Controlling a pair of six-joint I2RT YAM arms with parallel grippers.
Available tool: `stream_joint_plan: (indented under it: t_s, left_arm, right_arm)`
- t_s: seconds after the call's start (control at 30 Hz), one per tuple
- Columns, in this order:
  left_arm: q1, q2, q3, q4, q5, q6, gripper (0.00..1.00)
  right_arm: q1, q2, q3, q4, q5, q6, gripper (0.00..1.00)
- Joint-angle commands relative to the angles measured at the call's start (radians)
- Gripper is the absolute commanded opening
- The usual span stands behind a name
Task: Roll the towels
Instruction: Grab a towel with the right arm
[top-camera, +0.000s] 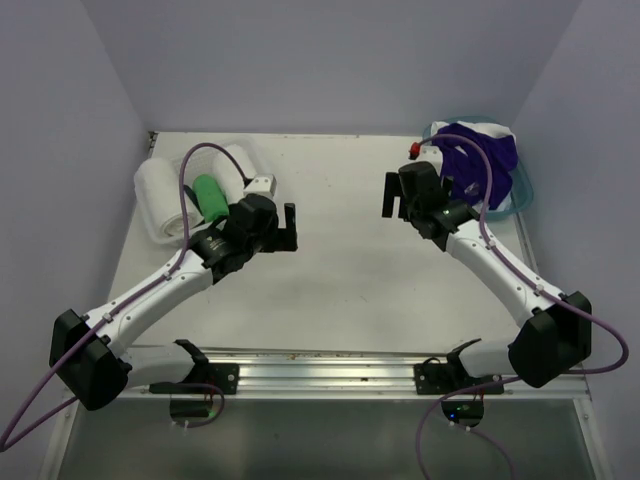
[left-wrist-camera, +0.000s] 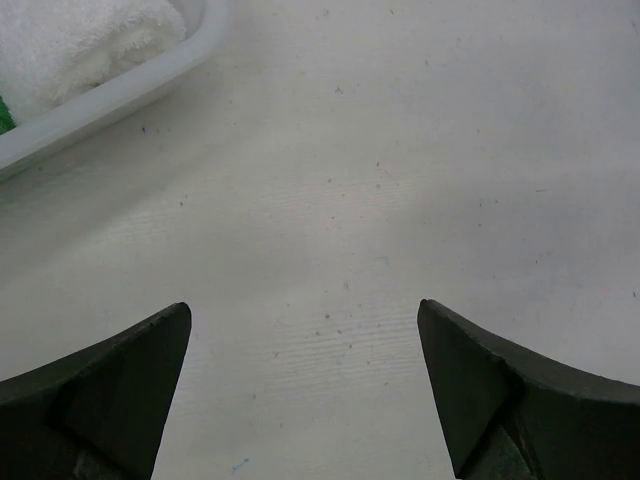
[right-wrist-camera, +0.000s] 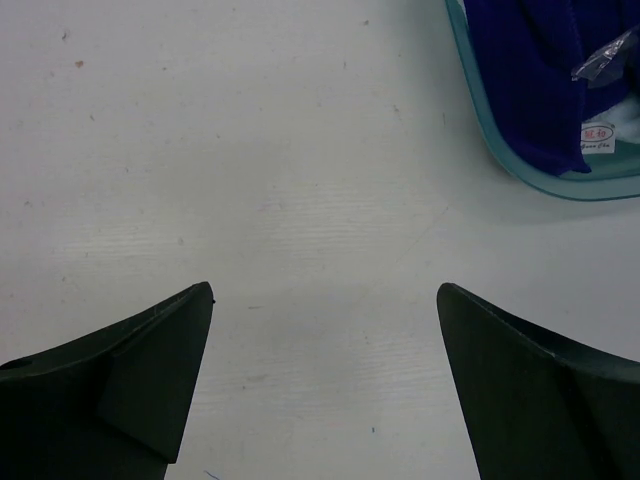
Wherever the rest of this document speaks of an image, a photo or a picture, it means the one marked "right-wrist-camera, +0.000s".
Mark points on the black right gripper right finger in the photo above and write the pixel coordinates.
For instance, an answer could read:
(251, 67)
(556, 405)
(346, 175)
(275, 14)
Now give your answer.
(536, 404)

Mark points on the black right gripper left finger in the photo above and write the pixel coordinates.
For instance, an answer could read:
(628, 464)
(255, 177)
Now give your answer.
(112, 404)

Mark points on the light blue towel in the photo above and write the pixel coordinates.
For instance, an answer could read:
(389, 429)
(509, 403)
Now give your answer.
(610, 140)

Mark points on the teal plastic bin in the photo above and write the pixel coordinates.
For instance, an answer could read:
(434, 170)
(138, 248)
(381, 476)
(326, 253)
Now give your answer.
(570, 186)

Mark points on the clear plastic wrapper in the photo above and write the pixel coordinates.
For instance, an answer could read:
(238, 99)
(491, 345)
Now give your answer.
(611, 62)

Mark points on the purple towel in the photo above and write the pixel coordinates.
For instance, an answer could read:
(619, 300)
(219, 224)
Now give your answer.
(525, 51)

